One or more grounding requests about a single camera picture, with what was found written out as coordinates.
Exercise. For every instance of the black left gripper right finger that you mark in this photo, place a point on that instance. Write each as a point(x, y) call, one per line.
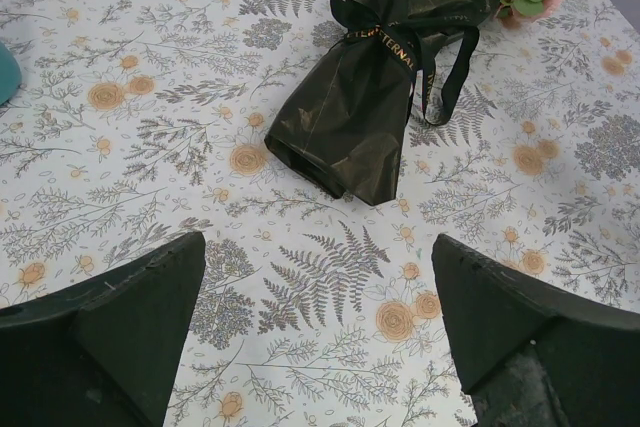
point(530, 354)

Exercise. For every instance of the black printed ribbon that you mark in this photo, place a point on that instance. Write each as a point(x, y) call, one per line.
point(402, 39)

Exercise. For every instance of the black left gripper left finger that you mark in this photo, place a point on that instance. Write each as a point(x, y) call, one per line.
point(106, 351)

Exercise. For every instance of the floral tablecloth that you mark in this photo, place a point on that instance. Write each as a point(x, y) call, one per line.
point(140, 120)

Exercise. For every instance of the black wrapping paper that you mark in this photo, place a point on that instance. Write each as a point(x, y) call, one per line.
point(343, 127)

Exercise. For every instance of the teal cylindrical vase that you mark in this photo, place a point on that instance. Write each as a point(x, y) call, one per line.
point(10, 75)

